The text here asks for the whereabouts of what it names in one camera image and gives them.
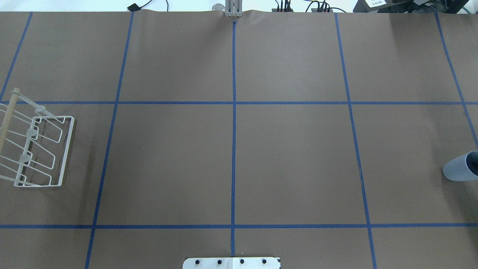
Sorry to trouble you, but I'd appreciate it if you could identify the light blue plastic cup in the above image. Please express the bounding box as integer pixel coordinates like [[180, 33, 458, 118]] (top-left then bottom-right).
[[442, 151, 478, 182]]

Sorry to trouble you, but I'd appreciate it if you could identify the small black device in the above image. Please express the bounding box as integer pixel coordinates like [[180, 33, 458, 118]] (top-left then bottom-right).
[[127, 3, 142, 12]]

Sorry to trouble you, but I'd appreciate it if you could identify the black box with label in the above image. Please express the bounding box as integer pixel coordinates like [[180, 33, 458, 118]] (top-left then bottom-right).
[[353, 0, 414, 13]]

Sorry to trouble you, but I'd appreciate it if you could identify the aluminium frame post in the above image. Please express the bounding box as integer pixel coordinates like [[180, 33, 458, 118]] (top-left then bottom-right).
[[224, 0, 243, 17]]

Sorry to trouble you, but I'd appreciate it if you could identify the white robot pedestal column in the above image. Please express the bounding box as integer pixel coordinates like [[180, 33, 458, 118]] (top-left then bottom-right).
[[182, 257, 282, 269]]

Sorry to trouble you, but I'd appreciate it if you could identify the white wire cup holder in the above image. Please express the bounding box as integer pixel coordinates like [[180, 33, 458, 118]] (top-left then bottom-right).
[[1, 87, 76, 188]]

